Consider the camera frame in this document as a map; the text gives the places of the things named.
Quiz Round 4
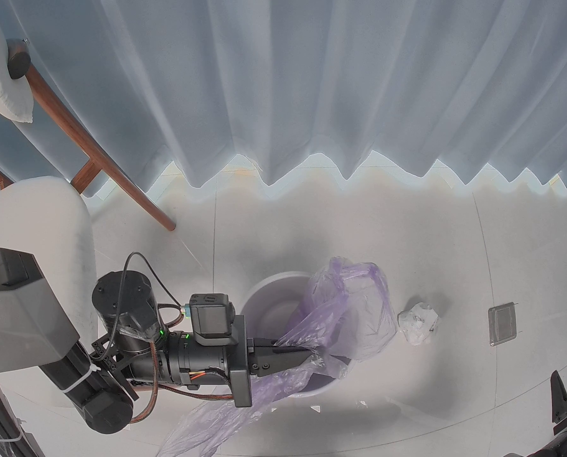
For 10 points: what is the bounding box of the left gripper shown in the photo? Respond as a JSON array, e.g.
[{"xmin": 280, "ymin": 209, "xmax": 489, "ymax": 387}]
[{"xmin": 167, "ymin": 315, "xmax": 323, "ymax": 408}]

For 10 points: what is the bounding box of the purple plastic bag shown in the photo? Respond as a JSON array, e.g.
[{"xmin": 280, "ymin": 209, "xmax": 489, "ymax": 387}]
[{"xmin": 157, "ymin": 255, "xmax": 398, "ymax": 457}]

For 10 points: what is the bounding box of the white paper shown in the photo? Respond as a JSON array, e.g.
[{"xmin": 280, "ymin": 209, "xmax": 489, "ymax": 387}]
[{"xmin": 398, "ymin": 302, "xmax": 440, "ymax": 346}]

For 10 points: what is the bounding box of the white trash bin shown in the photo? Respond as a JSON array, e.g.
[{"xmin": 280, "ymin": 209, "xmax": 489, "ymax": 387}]
[{"xmin": 240, "ymin": 272, "xmax": 341, "ymax": 396}]

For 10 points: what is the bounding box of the wooden chair with white cushions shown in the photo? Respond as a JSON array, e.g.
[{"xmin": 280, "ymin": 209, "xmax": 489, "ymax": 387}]
[{"xmin": 0, "ymin": 2, "xmax": 189, "ymax": 399}]

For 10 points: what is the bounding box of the pale blue curtain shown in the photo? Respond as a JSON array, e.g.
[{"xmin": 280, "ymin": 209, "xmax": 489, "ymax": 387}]
[{"xmin": 0, "ymin": 0, "xmax": 567, "ymax": 203}]

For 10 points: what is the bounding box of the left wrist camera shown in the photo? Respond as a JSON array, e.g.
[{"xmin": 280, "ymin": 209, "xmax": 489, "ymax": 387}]
[{"xmin": 189, "ymin": 293, "xmax": 236, "ymax": 348}]

